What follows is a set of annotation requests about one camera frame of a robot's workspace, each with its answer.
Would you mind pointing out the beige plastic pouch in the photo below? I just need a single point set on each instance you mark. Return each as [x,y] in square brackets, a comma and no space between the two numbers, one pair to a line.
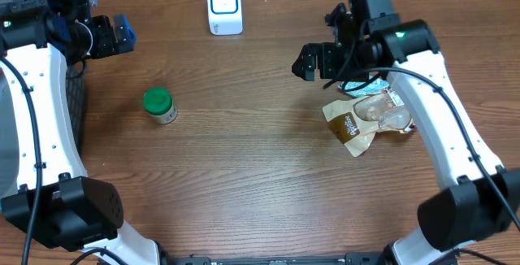
[355,122]

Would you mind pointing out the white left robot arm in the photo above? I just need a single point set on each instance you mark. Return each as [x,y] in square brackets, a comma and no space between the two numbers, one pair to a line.
[56,203]

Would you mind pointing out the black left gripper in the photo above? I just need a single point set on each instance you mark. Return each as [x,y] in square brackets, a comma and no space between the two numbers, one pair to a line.
[118,35]

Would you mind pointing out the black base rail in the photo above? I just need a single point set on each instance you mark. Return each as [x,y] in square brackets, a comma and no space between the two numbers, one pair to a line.
[264,261]

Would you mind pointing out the green lid jar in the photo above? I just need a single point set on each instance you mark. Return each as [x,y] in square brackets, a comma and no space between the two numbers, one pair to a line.
[160,105]

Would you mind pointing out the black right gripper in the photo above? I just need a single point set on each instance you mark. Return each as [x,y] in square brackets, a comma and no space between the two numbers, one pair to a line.
[327,55]

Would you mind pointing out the grey plastic basket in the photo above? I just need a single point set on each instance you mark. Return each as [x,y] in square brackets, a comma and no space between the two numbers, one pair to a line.
[76,95]

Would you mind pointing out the teal wipes packet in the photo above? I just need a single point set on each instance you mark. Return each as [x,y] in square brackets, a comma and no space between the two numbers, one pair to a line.
[358,89]

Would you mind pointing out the white barcode scanner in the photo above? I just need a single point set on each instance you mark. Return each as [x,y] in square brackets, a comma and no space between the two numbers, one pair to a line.
[225,17]

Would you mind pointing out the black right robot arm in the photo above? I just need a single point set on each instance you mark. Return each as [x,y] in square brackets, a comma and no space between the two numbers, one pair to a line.
[478,196]

